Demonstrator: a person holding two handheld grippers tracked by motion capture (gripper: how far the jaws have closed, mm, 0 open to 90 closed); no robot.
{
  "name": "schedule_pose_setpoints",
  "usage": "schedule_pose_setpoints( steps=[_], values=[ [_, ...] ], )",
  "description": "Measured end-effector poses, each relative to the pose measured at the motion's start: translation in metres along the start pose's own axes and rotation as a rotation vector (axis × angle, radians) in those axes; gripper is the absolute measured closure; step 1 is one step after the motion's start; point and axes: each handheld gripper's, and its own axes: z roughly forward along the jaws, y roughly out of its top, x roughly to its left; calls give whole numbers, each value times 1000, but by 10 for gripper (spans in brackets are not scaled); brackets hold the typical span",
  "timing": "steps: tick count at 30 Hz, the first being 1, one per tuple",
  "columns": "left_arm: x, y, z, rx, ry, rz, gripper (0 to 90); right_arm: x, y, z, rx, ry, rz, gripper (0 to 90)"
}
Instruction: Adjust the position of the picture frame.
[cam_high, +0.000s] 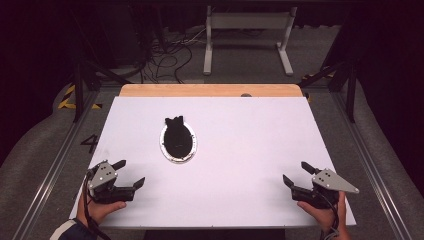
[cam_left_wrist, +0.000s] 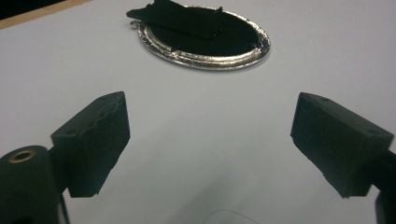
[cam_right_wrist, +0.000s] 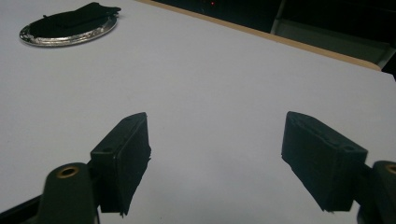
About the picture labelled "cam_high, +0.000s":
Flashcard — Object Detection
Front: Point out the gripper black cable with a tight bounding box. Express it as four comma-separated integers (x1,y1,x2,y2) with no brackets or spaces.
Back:
82,169,113,240
321,191,341,240

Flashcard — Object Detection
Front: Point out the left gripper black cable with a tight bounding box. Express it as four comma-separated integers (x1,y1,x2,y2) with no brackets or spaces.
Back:
82,169,113,240

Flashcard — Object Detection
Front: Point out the person's left hand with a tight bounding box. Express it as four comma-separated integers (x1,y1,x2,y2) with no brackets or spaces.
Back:
75,192,128,228

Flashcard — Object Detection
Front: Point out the white board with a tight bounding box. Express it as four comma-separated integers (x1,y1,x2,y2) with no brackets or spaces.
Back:
68,96,357,230

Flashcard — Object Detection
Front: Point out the aluminium floor rail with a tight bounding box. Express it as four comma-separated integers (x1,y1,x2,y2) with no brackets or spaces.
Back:
10,89,101,240
329,90,415,240

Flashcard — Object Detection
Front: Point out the tangle of floor cables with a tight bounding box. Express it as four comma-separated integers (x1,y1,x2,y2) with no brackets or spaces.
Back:
138,28,209,85

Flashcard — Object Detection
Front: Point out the oval silver photo frame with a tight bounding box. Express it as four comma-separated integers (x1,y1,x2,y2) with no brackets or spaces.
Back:
159,115,198,165

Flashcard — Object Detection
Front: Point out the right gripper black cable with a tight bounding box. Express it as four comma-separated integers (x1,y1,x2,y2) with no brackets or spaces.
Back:
321,191,341,240

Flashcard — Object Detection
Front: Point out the wooden table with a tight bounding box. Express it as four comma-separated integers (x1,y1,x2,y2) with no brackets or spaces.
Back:
119,83,304,98

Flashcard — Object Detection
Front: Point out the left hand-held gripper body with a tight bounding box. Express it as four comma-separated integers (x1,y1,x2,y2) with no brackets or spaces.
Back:
85,159,137,205

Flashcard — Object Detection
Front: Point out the black metal stand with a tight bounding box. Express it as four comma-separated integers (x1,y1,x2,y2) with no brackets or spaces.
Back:
297,58,360,123
70,58,133,123

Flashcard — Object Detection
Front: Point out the dark equipment box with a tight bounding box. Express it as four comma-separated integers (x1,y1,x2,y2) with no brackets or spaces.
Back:
98,3,159,69

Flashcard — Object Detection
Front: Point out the white metal stand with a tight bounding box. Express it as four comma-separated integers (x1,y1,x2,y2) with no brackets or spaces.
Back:
202,4,299,77

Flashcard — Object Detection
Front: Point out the person's right hand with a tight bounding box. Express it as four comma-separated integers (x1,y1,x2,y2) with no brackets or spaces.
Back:
297,191,351,234

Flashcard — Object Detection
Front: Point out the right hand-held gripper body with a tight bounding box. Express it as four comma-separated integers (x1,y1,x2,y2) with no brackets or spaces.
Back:
290,168,360,210

